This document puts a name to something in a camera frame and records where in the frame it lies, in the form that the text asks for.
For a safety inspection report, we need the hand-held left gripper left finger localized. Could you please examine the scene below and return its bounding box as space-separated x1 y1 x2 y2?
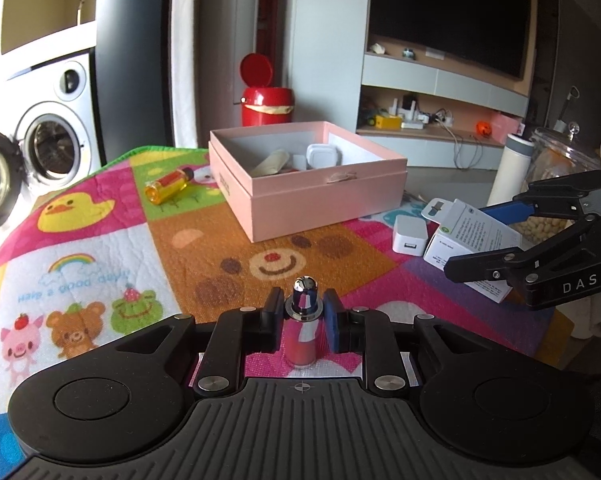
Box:
113 287 287 398

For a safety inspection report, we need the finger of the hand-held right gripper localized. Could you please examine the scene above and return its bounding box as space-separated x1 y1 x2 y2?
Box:
443 215 601 286
480 170 601 223

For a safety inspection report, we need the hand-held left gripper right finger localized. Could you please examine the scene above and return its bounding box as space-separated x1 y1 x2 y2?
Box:
323 287 481 397

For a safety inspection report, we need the white cardboard carton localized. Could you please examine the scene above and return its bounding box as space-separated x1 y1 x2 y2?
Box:
423 199 523 304

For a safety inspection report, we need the pink lip gloss tube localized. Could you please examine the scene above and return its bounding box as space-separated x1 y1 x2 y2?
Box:
284 275 326 368

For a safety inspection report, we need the white charger plug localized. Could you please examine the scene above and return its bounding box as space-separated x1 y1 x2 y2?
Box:
393 216 429 257

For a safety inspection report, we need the pink cardboard box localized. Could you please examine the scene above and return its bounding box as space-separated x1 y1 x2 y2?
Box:
209 121 408 243

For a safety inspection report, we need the beige cream tube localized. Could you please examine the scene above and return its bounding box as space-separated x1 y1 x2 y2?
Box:
253 149 292 177

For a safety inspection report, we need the small white case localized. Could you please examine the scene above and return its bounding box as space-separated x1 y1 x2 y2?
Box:
306 143 342 171

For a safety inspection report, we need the white thermos bottle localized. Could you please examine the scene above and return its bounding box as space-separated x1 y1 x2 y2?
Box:
487 133 533 206

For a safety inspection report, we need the glass jar of beans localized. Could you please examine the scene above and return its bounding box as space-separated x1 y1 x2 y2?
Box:
513 122 601 241

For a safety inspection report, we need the small pink box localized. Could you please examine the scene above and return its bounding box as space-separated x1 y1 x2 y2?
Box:
490 110 523 137

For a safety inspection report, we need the white power strip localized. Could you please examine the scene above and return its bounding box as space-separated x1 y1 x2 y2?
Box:
403 114 453 131

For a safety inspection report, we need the white router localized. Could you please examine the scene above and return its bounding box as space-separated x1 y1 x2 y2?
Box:
390 94 423 123

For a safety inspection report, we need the yellow toy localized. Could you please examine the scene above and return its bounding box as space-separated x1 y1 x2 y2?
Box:
365 114 403 131

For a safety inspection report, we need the colourful cartoon printed mat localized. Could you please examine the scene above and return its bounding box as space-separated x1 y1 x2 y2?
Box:
0 146 571 461

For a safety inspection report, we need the yellow liquid bottle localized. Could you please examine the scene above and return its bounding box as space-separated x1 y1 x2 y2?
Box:
145 166 196 206

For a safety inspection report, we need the grey television cabinet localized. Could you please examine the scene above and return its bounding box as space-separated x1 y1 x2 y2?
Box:
355 47 531 171

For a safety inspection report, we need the red trash can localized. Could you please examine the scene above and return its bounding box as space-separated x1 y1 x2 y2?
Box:
239 52 295 127

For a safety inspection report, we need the black television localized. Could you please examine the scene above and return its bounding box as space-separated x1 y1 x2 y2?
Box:
369 0 533 79

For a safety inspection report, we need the white curtain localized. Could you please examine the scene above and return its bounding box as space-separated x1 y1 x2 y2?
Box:
172 0 201 148

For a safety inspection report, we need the silver washing machine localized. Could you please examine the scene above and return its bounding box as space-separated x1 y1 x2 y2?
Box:
0 47 106 236

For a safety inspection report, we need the white hanging cable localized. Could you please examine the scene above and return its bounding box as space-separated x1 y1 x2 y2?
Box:
443 122 482 171

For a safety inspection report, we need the red wall hanging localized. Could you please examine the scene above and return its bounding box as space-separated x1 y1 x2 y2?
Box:
258 0 276 56

